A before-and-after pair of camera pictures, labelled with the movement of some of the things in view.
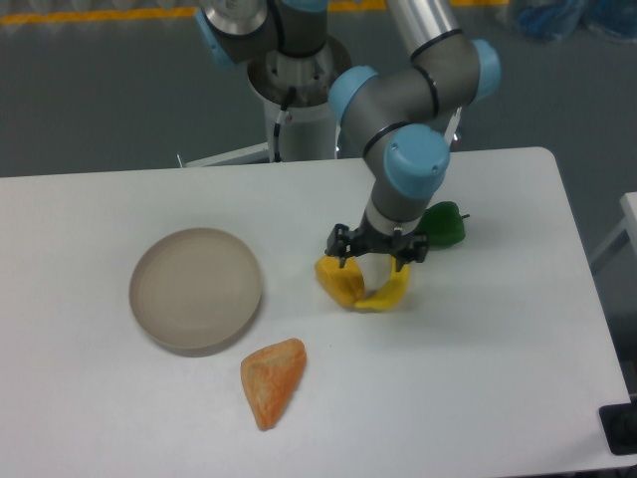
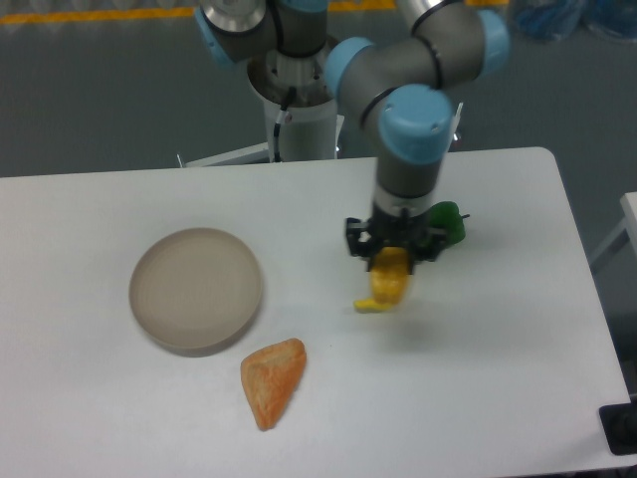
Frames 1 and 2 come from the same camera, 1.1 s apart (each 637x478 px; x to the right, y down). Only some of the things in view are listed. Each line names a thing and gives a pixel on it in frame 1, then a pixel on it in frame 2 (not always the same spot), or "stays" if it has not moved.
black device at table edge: x=620 y=425 stays
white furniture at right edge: x=628 y=223 stays
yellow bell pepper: x=343 y=284 → x=389 y=274
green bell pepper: x=443 y=223 stays
